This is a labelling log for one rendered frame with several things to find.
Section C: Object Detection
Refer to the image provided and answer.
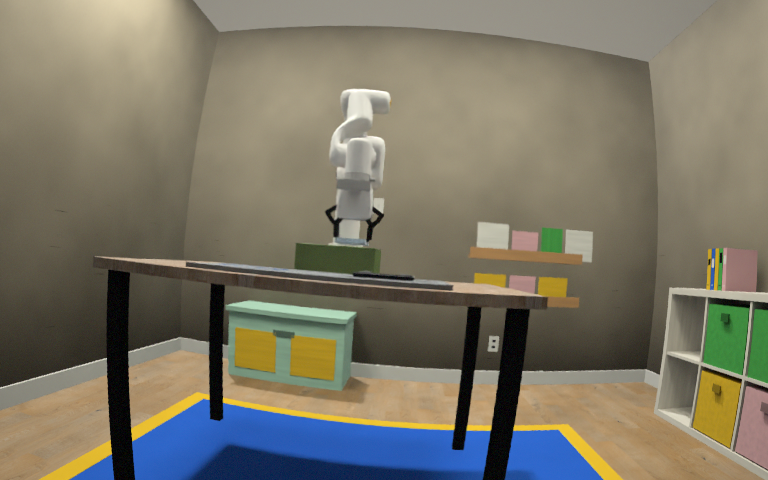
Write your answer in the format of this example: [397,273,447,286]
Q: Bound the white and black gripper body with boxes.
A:
[336,186,373,221]

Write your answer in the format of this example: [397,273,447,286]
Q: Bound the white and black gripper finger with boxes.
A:
[366,206,384,243]
[325,204,343,238]

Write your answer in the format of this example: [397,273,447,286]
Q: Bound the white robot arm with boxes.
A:
[330,89,391,238]

